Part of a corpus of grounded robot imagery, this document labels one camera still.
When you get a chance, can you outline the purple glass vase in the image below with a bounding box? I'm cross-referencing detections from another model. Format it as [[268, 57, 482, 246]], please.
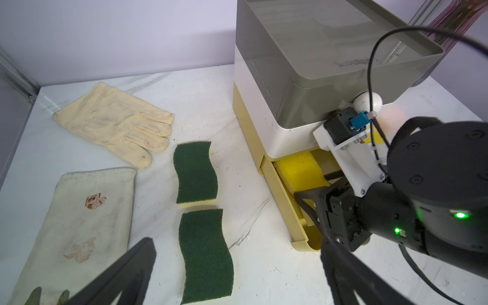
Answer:
[[412, 0, 487, 87]]

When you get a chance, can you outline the green yellow sponge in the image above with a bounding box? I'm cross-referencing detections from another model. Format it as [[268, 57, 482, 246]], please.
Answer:
[[179, 208, 234, 304]]

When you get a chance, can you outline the pink sponge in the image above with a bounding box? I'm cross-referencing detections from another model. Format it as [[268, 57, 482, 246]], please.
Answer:
[[377, 103, 409, 135]]

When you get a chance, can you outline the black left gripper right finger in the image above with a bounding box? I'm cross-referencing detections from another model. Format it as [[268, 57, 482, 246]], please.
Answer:
[[320, 236, 412, 304]]

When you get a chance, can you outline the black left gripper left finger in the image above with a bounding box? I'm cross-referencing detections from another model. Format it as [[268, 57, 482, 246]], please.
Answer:
[[67, 237, 156, 304]]

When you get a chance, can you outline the beige rubber glove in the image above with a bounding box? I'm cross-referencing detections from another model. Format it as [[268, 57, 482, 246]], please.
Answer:
[[52, 82, 174, 169]]

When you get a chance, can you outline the aluminium frame profile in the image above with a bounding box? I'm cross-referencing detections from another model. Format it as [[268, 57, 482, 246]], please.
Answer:
[[1, 50, 40, 183]]

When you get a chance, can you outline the olive three-drawer cabinet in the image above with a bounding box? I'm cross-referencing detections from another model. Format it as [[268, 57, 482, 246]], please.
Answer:
[[232, 0, 446, 180]]

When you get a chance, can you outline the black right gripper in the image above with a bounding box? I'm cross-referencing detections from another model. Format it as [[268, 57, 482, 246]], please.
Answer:
[[294, 179, 371, 252]]

